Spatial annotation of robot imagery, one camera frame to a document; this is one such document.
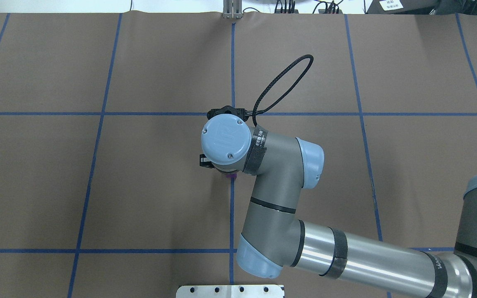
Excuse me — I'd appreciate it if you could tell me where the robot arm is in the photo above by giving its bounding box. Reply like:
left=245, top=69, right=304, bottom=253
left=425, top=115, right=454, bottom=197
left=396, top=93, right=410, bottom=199
left=200, top=113, right=477, bottom=298

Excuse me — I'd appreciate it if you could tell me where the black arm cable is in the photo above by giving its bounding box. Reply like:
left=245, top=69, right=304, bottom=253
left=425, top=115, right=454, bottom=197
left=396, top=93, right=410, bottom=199
left=252, top=54, right=314, bottom=127

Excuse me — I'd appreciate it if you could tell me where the metal post at table edge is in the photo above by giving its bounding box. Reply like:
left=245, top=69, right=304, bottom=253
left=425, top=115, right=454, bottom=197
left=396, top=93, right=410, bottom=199
left=223, top=0, right=243, bottom=19

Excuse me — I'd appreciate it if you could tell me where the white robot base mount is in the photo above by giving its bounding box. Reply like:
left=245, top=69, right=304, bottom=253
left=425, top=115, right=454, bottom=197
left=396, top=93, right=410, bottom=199
left=176, top=284, right=286, bottom=298

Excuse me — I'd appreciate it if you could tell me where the background cables and equipment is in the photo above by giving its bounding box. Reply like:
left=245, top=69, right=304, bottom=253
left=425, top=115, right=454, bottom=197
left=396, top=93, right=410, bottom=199
left=243, top=0, right=477, bottom=15

